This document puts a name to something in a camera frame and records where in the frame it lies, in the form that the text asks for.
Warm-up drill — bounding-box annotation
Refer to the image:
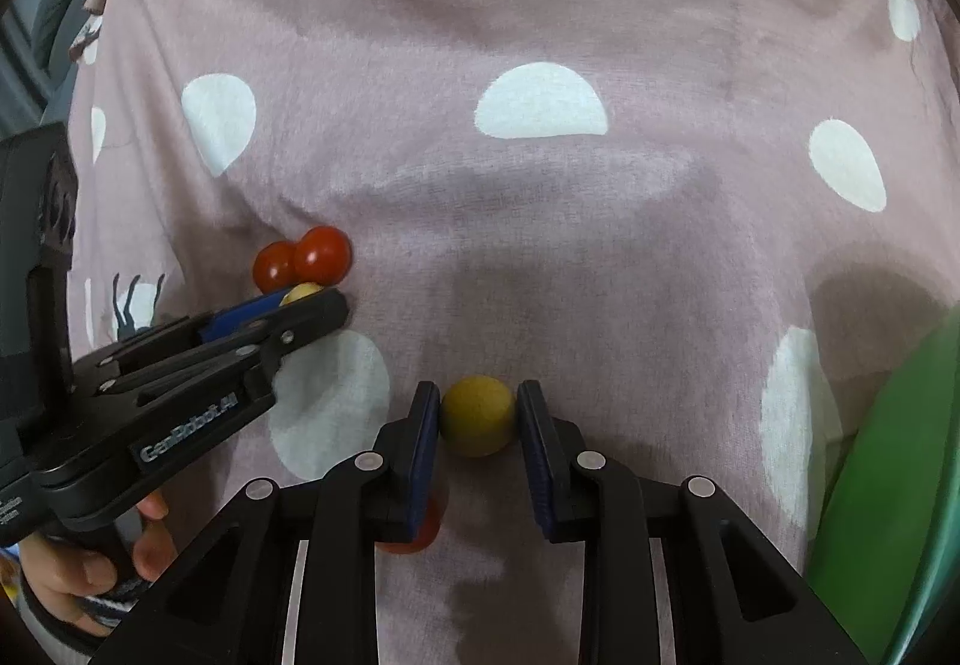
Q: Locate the grey sofa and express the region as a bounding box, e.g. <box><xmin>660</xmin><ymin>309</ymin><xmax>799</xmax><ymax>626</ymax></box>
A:
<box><xmin>2</xmin><ymin>0</ymin><xmax>91</xmax><ymax>137</ymax></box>

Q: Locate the pink polka dot blanket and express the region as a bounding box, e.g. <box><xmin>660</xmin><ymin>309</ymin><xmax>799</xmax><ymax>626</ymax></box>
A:
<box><xmin>67</xmin><ymin>0</ymin><xmax>960</xmax><ymax>665</ymax></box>

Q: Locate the person's left hand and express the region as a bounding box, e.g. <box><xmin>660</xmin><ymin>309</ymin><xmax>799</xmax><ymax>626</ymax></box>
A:
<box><xmin>20</xmin><ymin>491</ymin><xmax>178</xmax><ymax>637</ymax></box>

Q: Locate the red cherry tomato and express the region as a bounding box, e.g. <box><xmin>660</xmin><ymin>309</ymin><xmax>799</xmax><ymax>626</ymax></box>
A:
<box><xmin>293</xmin><ymin>226</ymin><xmax>353</xmax><ymax>286</ymax></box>
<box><xmin>373</xmin><ymin>484</ymin><xmax>448</xmax><ymax>556</ymax></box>
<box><xmin>251</xmin><ymin>241</ymin><xmax>296</xmax><ymax>294</ymax></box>

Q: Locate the striped sleeve forearm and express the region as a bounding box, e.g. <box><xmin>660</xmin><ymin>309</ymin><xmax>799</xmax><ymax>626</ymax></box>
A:
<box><xmin>13</xmin><ymin>572</ymin><xmax>152</xmax><ymax>659</ymax></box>

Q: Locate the teal green bowl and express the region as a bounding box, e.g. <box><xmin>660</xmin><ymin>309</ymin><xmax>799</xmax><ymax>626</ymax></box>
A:
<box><xmin>807</xmin><ymin>311</ymin><xmax>958</xmax><ymax>663</ymax></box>

